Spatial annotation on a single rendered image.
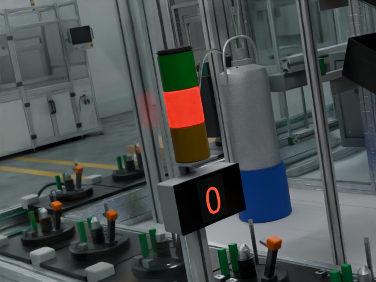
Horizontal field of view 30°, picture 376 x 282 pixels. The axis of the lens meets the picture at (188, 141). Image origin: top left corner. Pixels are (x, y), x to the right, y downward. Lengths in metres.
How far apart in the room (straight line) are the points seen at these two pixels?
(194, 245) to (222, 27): 1.40
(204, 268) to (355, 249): 0.73
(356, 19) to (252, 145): 0.46
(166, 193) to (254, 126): 1.03
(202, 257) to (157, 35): 0.33
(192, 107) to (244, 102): 1.00
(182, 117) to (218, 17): 1.40
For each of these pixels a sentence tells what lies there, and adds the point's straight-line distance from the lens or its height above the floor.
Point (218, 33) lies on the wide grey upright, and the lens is 2.32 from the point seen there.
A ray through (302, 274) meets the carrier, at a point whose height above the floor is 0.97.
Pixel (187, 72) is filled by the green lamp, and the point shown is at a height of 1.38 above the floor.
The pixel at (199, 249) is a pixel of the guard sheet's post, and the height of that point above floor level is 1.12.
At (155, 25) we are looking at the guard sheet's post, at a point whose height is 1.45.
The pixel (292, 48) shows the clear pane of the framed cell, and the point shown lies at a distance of 2.23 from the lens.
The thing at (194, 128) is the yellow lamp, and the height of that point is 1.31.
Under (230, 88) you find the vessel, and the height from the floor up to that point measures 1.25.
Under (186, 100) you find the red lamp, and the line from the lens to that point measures 0.95.
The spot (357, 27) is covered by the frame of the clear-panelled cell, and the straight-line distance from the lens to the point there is 2.05.
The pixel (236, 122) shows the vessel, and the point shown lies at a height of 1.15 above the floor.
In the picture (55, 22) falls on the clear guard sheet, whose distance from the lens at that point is 0.90.
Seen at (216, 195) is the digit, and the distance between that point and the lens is 0.98.
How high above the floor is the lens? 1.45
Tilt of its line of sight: 9 degrees down
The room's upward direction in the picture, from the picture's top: 10 degrees counter-clockwise
